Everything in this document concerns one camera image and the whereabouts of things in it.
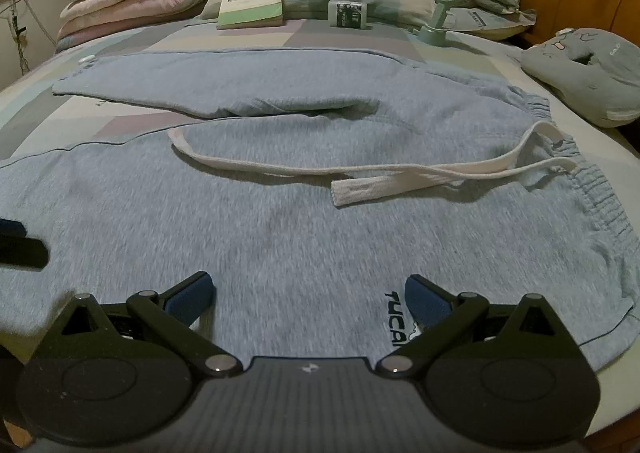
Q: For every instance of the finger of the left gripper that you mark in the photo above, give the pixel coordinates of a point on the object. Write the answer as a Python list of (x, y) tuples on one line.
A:
[(19, 250)]

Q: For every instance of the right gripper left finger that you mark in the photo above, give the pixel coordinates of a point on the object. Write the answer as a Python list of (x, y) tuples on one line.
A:
[(166, 319)]

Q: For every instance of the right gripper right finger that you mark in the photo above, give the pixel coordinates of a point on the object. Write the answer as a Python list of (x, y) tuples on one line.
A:
[(445, 320)]

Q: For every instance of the grey blue sweatpants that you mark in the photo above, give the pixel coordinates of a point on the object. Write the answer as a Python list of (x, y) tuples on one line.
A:
[(300, 212)]

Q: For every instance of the patchwork bed sheet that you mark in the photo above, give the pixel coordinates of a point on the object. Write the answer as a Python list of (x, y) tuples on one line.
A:
[(125, 82)]

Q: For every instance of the grey cat cushion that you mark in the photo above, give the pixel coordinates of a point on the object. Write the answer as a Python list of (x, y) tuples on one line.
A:
[(593, 71)]

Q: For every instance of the small green white box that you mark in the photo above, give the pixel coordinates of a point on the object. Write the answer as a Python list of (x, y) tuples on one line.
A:
[(347, 14)]

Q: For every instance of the green white book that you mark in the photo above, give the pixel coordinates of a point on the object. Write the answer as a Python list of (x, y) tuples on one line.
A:
[(250, 13)]

